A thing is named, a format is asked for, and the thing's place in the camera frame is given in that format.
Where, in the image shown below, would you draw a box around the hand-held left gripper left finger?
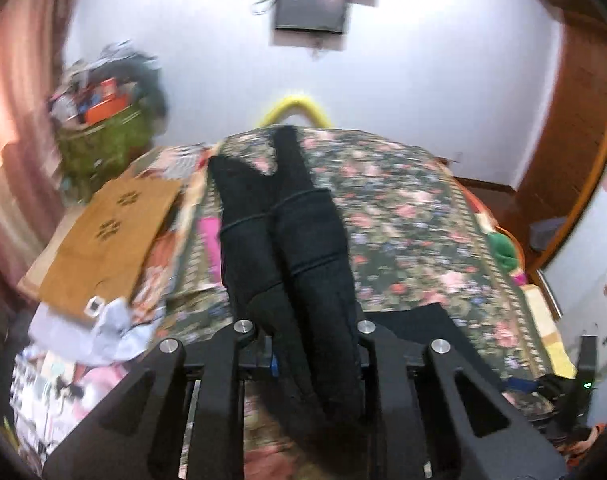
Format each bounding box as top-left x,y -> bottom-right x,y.
42,320 -> 257,480

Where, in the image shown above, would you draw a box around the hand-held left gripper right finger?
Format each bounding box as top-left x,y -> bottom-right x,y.
356,319 -> 569,480

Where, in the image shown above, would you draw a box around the black pants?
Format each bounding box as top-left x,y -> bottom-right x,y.
206,125 -> 504,436

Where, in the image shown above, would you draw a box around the colourful fleece blanket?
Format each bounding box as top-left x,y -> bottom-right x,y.
518,280 -> 578,381

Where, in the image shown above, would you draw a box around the white cabinet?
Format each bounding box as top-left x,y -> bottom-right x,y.
541,180 -> 607,411

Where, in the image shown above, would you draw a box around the pink cloth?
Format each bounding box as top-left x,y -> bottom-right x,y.
201,217 -> 224,286

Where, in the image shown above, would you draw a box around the white crumpled cloth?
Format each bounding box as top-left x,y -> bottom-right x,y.
28,297 -> 159,361

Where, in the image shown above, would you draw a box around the floral bed blanket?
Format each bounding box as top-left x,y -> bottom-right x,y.
166,127 -> 554,480

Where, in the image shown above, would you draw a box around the wooden lap desk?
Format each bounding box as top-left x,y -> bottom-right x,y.
38,175 -> 184,306

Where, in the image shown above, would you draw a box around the wooden door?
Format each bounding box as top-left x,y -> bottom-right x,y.
516,10 -> 607,271

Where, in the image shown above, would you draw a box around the green storage box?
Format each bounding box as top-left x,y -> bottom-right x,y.
58,105 -> 154,206

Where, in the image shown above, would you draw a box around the yellow foam tube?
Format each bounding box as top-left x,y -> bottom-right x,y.
256,92 -> 331,128

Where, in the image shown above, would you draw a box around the orange box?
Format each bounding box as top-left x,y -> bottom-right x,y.
81,95 -> 132,126

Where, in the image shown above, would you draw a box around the pink curtain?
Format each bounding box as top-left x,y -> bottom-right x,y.
0,0 -> 92,306

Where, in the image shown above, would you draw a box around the small black monitor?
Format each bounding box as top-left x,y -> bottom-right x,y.
274,0 -> 349,36

